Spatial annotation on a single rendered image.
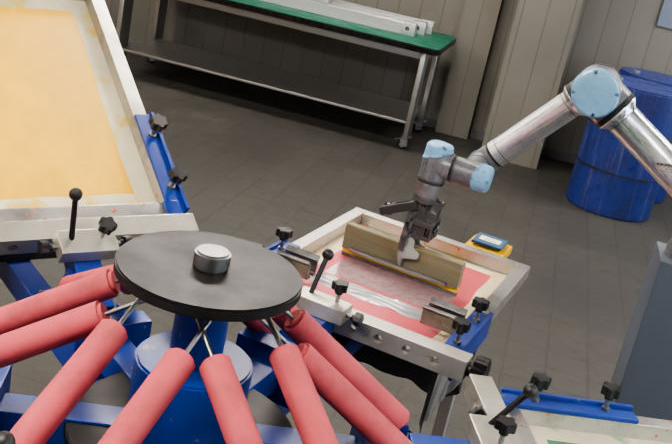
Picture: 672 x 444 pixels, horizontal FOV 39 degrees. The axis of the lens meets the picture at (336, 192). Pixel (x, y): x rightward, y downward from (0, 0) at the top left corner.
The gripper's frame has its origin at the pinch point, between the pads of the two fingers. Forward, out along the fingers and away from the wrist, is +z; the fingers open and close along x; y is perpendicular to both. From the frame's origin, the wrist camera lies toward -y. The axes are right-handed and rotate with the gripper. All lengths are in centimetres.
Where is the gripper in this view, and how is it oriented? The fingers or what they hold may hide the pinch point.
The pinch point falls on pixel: (401, 258)
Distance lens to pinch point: 266.8
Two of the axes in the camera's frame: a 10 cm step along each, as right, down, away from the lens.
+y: 8.8, 3.3, -3.3
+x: 4.1, -2.1, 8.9
